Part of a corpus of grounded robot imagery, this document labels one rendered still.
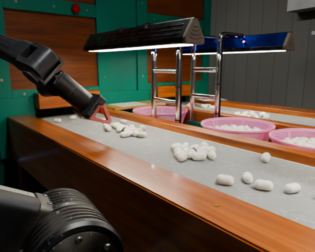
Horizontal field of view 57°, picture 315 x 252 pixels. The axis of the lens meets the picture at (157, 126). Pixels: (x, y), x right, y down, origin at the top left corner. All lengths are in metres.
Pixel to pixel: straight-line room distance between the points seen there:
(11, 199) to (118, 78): 1.28
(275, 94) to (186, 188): 3.21
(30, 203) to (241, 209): 0.30
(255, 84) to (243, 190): 3.30
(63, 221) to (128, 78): 1.33
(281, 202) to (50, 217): 0.39
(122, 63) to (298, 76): 2.31
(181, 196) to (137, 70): 1.25
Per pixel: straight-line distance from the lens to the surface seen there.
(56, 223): 0.40
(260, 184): 0.61
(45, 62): 0.76
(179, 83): 1.12
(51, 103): 1.39
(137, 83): 1.69
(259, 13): 3.91
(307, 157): 0.80
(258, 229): 0.44
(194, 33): 0.85
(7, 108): 1.41
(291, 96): 3.57
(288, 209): 0.57
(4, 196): 0.42
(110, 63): 1.60
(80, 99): 0.79
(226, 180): 0.62
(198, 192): 0.52
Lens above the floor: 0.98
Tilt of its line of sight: 12 degrees down
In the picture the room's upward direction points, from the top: straight up
